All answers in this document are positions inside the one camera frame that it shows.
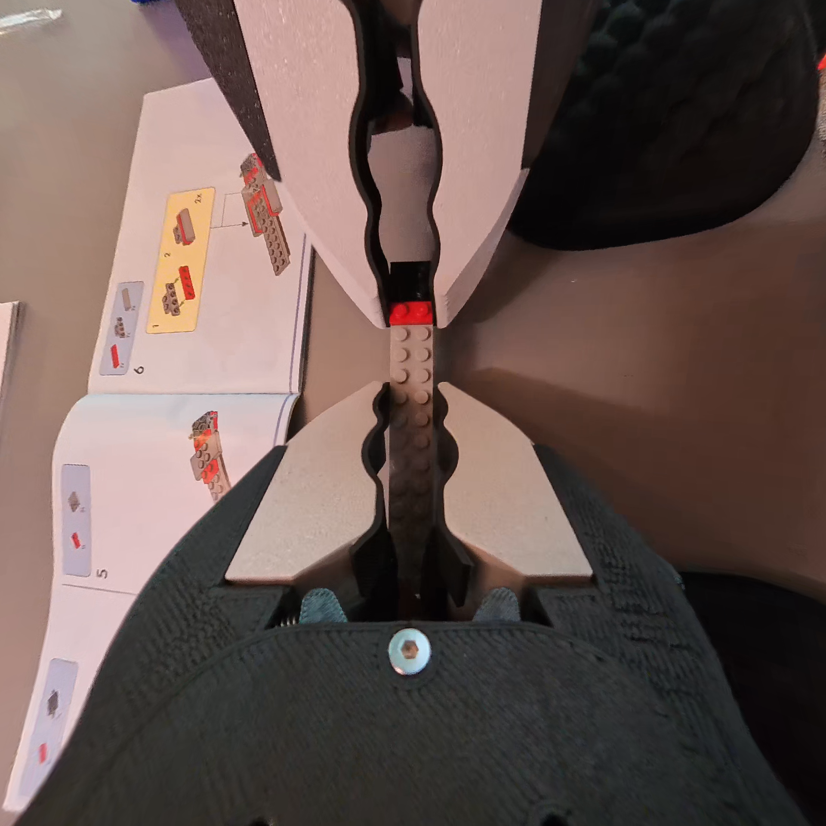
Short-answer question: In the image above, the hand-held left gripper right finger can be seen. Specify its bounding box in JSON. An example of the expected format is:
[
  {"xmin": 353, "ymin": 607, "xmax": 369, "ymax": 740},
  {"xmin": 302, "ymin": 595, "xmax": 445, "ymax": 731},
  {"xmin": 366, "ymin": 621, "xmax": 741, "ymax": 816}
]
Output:
[{"xmin": 435, "ymin": 382, "xmax": 595, "ymax": 582}]

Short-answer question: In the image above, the closed white booklet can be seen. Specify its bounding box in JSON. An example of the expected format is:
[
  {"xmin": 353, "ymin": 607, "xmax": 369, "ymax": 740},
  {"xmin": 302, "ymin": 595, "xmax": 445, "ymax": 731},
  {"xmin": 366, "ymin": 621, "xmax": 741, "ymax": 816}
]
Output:
[{"xmin": 0, "ymin": 300, "xmax": 25, "ymax": 404}]

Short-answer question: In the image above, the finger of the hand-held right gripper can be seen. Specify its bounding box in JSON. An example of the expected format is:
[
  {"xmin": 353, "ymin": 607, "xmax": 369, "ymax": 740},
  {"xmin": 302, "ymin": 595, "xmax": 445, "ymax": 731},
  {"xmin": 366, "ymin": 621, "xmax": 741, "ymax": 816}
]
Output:
[
  {"xmin": 234, "ymin": 0, "xmax": 392, "ymax": 330},
  {"xmin": 413, "ymin": 0, "xmax": 544, "ymax": 324}
]

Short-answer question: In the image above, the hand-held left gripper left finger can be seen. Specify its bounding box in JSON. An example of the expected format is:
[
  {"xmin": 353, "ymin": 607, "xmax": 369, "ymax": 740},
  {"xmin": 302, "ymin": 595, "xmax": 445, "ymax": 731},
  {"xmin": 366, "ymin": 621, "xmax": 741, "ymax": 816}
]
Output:
[{"xmin": 225, "ymin": 381, "xmax": 395, "ymax": 588}]

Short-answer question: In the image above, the open lego instruction booklet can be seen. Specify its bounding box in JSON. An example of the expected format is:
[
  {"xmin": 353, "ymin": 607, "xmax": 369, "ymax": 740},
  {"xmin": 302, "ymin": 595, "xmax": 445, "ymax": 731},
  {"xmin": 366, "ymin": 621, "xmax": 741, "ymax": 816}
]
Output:
[{"xmin": 3, "ymin": 77, "xmax": 315, "ymax": 814}]

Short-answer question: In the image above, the long grey lego plate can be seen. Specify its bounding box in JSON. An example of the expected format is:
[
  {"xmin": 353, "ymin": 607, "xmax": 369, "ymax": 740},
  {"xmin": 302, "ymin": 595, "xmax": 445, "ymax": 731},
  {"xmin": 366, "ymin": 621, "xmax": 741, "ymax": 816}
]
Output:
[{"xmin": 388, "ymin": 323, "xmax": 438, "ymax": 614}]

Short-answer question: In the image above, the black lego piece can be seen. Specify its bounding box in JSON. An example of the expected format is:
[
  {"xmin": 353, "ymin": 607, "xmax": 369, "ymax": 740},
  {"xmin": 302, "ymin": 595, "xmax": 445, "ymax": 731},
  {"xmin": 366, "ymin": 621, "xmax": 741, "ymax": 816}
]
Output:
[{"xmin": 390, "ymin": 261, "xmax": 432, "ymax": 304}]

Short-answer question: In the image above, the dark cloth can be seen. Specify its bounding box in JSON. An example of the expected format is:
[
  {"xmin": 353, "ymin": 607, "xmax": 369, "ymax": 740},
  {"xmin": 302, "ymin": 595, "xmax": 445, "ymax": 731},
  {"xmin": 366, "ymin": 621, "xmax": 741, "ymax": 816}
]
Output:
[{"xmin": 676, "ymin": 571, "xmax": 826, "ymax": 826}]

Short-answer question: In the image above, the clear plastic bag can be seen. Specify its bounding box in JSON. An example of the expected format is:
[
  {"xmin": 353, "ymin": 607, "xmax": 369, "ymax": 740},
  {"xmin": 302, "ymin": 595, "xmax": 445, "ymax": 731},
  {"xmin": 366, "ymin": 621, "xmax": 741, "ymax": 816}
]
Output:
[{"xmin": 0, "ymin": 8, "xmax": 63, "ymax": 34}]

